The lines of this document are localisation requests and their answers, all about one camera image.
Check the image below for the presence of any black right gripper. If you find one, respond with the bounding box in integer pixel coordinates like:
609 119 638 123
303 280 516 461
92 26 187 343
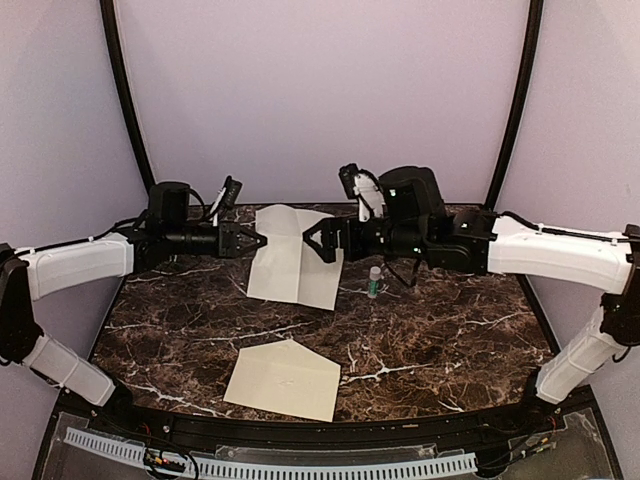
303 213 430 263

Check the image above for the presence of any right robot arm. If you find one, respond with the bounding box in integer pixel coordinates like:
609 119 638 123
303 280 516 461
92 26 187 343
303 164 639 434

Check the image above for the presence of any black front rail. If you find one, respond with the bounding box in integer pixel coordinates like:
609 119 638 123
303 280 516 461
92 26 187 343
54 387 596 451

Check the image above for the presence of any cream envelope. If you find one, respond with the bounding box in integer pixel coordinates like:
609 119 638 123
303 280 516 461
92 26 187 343
223 339 341 422

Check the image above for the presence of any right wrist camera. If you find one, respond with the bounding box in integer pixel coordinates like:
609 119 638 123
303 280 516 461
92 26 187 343
339 163 384 222

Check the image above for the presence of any black corner frame post right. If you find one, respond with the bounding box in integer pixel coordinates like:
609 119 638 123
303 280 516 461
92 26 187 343
483 0 544 210

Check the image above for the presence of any white slotted cable duct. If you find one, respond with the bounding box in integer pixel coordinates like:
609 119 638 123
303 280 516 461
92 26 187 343
64 427 477 479

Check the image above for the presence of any small glue bottle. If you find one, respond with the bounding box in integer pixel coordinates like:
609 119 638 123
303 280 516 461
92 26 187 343
367 266 382 299

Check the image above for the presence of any black corner frame post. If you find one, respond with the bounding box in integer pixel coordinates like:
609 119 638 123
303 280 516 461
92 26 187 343
99 0 156 192
483 0 544 210

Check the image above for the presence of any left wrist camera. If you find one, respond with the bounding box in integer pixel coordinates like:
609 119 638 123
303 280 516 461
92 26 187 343
206 175 243 225

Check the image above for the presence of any black corner frame post left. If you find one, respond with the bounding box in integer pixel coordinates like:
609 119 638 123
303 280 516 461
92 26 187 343
99 0 156 192

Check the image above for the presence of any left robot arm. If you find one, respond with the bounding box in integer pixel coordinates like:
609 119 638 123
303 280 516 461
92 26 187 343
1 177 267 436

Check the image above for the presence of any white letter paper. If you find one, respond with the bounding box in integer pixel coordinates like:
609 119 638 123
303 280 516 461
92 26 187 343
247 204 343 311

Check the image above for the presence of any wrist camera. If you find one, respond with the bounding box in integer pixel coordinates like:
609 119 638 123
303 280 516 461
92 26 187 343
206 175 243 225
339 163 384 222

